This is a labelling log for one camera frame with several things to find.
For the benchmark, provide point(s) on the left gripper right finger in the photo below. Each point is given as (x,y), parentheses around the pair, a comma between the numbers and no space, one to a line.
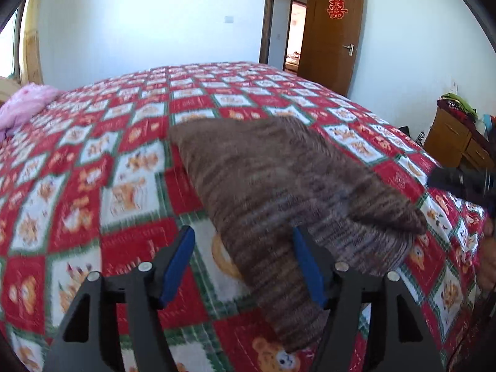
(398,338)

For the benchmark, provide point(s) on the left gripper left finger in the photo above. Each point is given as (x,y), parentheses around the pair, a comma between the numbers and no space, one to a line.
(88,336)

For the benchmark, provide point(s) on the brown knitted sweater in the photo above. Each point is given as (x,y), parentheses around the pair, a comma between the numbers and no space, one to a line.
(260,179)

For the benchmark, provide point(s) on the clothes on dresser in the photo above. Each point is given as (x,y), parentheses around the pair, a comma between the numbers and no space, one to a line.
(465,113)

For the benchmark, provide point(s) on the dark clothes pile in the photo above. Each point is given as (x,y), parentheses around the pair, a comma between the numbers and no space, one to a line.
(419,139)

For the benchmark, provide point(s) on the person's right hand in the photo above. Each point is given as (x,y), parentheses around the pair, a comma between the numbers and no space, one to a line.
(486,276)

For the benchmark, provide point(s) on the wooden dresser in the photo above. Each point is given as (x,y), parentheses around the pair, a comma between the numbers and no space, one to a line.
(453,144)

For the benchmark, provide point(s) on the red patchwork bedspread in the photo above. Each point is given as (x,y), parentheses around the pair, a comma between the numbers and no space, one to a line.
(92,183)

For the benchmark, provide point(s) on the brown wooden door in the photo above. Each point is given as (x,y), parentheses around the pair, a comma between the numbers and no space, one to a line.
(323,59)

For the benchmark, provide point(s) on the red double happiness sticker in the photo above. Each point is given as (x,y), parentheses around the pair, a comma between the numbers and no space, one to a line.
(337,9)

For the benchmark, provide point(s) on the pink pillow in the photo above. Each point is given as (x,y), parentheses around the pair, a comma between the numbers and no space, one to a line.
(27,102)

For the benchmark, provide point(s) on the yellow right curtain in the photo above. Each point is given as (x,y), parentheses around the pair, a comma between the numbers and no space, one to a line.
(30,66)

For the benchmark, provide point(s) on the window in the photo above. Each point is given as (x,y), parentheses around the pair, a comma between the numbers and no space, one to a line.
(10,41)

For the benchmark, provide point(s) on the silver door handle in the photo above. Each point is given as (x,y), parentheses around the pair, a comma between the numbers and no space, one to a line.
(350,49)

